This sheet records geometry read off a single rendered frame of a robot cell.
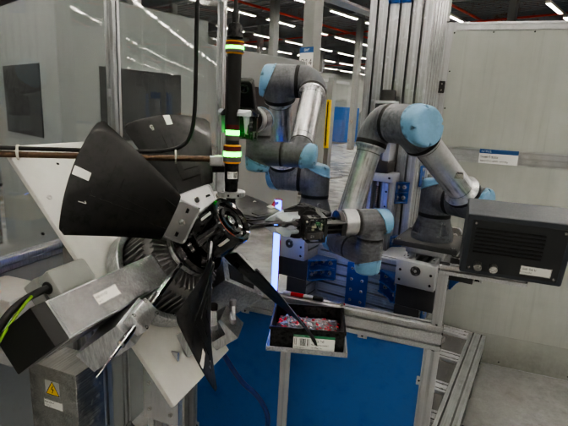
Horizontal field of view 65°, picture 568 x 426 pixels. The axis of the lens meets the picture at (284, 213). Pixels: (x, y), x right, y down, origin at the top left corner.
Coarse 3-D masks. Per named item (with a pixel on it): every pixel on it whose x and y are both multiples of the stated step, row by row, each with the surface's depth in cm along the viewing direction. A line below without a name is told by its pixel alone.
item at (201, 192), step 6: (204, 186) 109; (210, 186) 110; (186, 192) 108; (192, 192) 108; (198, 192) 109; (204, 192) 109; (210, 192) 109; (186, 198) 108; (192, 198) 108; (204, 198) 108; (210, 198) 108; (192, 204) 107; (198, 204) 107; (204, 204) 108
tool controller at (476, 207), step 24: (480, 216) 120; (504, 216) 118; (528, 216) 118; (552, 216) 117; (480, 240) 122; (504, 240) 120; (528, 240) 118; (552, 240) 116; (480, 264) 124; (504, 264) 123; (528, 264) 121; (552, 264) 118
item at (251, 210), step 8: (240, 200) 133; (248, 200) 134; (240, 208) 127; (248, 208) 128; (256, 208) 129; (264, 208) 131; (272, 208) 134; (248, 216) 120; (256, 216) 121; (264, 216) 123; (256, 224) 115; (264, 224) 118; (280, 224) 123; (296, 224) 130
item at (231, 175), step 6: (234, 12) 102; (234, 18) 102; (234, 24) 102; (240, 24) 102; (228, 30) 102; (234, 30) 102; (240, 30) 102; (228, 36) 104; (234, 36) 105; (240, 36) 102; (228, 168) 109; (234, 168) 109; (228, 174) 109; (234, 174) 109; (228, 180) 109; (234, 180) 110; (228, 186) 110; (234, 186) 110; (228, 198) 111; (234, 204) 112
